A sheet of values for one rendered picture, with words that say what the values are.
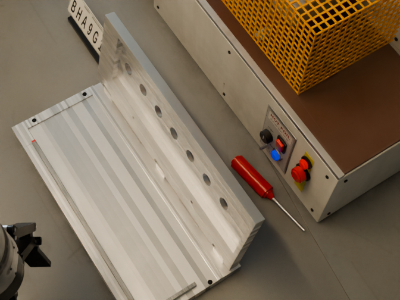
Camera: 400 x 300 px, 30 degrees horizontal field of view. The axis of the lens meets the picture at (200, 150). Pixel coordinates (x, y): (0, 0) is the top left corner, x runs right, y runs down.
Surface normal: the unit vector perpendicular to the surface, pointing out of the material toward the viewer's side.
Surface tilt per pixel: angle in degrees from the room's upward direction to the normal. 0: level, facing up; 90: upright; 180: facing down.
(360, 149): 0
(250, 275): 0
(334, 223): 0
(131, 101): 11
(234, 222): 79
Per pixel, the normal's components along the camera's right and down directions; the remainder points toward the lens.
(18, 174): 0.04, -0.44
